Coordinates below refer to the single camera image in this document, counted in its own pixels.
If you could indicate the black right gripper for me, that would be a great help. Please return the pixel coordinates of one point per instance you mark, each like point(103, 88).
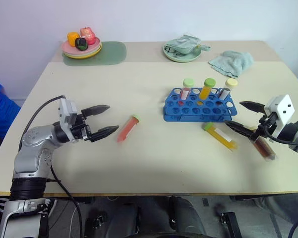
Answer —
point(263, 127)

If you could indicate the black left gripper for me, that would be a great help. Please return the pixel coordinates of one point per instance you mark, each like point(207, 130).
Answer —
point(79, 131)

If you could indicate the yellow tube green cap labelled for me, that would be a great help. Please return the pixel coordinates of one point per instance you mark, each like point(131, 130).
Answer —
point(221, 136)

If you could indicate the brown tube yellow cap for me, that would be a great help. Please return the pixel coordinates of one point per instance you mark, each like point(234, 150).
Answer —
point(264, 148)

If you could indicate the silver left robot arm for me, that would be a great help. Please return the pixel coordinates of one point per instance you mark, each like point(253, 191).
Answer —
point(31, 153)

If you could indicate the dark tube yellow cap labelled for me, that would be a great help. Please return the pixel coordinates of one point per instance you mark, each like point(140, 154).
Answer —
point(224, 92)

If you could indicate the orange tube green cap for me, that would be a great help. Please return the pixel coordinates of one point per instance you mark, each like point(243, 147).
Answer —
point(205, 91)

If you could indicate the blue test tube rack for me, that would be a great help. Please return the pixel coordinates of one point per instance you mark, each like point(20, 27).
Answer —
point(188, 115)

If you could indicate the red tube green cap labelled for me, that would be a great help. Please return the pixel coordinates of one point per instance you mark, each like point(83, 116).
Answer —
point(185, 92)

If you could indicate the mint green towel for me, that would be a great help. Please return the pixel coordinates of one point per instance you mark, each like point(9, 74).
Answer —
point(234, 63)

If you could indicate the stack of coloured plates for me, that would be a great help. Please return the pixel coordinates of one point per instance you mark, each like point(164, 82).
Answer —
point(89, 56)

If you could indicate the green placemat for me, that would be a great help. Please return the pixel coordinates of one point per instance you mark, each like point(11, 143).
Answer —
point(111, 53)

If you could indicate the black green toy vegetable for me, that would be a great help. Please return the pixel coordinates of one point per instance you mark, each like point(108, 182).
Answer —
point(81, 44)

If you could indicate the pink plate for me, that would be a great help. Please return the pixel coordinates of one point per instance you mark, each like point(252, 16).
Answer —
point(69, 47)

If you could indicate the pink red toy fruit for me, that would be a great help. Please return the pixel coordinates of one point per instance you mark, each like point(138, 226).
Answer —
point(88, 34)

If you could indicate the orange toy bell pepper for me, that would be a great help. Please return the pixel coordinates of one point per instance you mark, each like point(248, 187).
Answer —
point(72, 38)

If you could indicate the mint green plate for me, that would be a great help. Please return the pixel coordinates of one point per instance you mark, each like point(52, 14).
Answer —
point(182, 57)

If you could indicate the mint green fabric pouch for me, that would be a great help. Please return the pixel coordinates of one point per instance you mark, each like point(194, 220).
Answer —
point(183, 43)

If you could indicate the blue plastic crate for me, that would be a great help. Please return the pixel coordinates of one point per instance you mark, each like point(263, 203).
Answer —
point(0, 109)

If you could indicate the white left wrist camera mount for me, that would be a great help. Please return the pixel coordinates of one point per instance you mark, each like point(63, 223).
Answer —
point(67, 111)

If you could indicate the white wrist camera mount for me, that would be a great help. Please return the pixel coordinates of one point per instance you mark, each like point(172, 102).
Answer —
point(281, 109)
point(67, 111)

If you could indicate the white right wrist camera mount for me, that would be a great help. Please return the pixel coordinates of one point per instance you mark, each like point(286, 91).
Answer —
point(281, 109)

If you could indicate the black metal bracket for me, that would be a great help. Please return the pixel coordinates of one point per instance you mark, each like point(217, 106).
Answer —
point(229, 223)

